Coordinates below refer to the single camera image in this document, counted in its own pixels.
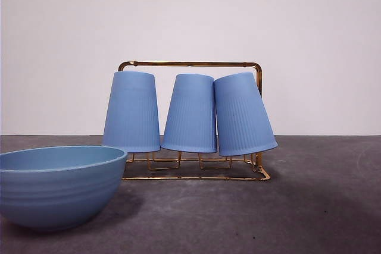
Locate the blue ribbed cup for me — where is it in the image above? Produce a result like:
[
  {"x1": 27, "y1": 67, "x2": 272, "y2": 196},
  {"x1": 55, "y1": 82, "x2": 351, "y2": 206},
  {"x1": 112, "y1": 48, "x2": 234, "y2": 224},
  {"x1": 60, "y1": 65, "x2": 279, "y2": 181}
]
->
[
  {"x1": 102, "y1": 71, "x2": 162, "y2": 154},
  {"x1": 213, "y1": 72, "x2": 279, "y2": 157},
  {"x1": 160, "y1": 73, "x2": 218, "y2": 154}
]

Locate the blue bowl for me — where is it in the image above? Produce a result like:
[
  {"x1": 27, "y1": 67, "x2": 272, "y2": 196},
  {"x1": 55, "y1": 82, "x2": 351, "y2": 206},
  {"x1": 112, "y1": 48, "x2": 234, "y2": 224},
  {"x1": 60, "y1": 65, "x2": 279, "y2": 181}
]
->
[{"x1": 0, "y1": 145, "x2": 129, "y2": 232}]

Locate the gold wire cup rack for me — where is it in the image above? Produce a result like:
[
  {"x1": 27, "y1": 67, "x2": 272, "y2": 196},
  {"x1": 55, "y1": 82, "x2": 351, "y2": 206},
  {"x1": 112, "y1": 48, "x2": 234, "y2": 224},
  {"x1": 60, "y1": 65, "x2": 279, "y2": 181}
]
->
[{"x1": 117, "y1": 60, "x2": 271, "y2": 182}]

